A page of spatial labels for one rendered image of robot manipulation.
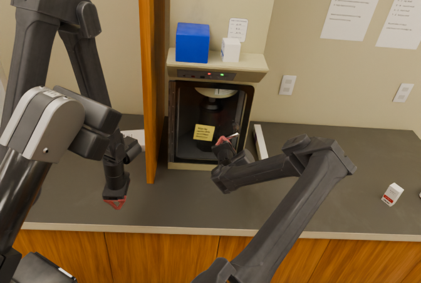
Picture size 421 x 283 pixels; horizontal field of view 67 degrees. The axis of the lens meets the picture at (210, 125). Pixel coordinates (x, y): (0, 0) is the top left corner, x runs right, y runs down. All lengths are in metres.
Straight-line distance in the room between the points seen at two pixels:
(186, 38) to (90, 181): 0.74
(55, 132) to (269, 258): 0.37
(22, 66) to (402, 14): 1.55
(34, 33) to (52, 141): 0.33
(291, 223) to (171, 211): 0.76
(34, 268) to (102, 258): 0.96
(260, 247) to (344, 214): 0.91
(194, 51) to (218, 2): 0.17
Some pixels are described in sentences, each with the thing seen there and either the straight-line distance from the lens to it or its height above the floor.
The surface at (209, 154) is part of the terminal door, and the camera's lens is 1.35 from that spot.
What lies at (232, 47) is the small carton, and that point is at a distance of 1.02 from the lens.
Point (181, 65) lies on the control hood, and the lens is 1.00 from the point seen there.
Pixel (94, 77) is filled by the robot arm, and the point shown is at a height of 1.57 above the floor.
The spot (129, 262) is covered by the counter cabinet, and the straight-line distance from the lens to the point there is 1.52.
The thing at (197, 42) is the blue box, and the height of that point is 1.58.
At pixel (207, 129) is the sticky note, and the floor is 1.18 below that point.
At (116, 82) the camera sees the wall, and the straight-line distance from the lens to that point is 1.71.
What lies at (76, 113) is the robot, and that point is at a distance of 0.40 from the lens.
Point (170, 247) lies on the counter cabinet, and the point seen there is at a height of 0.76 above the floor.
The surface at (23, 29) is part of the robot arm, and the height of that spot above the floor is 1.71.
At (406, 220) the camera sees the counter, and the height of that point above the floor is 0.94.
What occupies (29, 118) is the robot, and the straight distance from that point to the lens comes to 0.40.
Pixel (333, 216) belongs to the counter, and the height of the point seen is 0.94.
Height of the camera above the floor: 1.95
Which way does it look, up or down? 37 degrees down
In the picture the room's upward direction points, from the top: 6 degrees clockwise
